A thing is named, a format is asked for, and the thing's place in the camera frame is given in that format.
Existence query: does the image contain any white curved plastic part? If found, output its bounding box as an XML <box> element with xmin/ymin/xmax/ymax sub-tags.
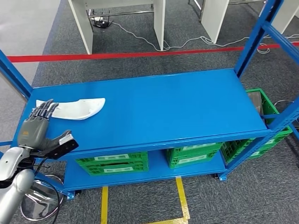
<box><xmin>35</xmin><ymin>98</ymin><xmax>106</xmax><ymax>121</ymax></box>

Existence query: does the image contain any blue metal shelf rack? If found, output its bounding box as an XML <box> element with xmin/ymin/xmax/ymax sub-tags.
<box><xmin>0</xmin><ymin>0</ymin><xmax>299</xmax><ymax>201</ymax></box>

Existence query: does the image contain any red floor tape line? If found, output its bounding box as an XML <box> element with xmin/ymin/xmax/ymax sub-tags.
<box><xmin>7</xmin><ymin>42</ymin><xmax>299</xmax><ymax>63</ymax></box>

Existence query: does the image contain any black power strip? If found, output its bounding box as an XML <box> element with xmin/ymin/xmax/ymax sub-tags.
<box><xmin>90</xmin><ymin>17</ymin><xmax>114</xmax><ymax>29</ymax></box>

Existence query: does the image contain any white desk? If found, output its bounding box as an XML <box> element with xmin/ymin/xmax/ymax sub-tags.
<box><xmin>188</xmin><ymin>0</ymin><xmax>299</xmax><ymax>44</ymax></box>
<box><xmin>68</xmin><ymin>0</ymin><xmax>166</xmax><ymax>56</ymax></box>

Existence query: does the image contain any grey flat sheet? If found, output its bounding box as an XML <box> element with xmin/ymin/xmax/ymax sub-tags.
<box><xmin>248</xmin><ymin>92</ymin><xmax>264</xmax><ymax>116</ymax></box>

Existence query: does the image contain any chrome round stool base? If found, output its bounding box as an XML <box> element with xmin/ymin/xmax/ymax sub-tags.
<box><xmin>20</xmin><ymin>175</ymin><xmax>64</xmax><ymax>222</ymax></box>

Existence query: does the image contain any white cable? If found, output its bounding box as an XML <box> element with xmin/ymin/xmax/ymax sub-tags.
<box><xmin>112</xmin><ymin>21</ymin><xmax>299</xmax><ymax>55</ymax></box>

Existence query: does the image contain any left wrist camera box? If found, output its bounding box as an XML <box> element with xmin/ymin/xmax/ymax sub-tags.
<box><xmin>43</xmin><ymin>133</ymin><xmax>79</xmax><ymax>161</ymax></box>

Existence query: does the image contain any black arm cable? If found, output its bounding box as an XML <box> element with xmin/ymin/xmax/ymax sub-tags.
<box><xmin>22</xmin><ymin>154</ymin><xmax>62</xmax><ymax>224</ymax></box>

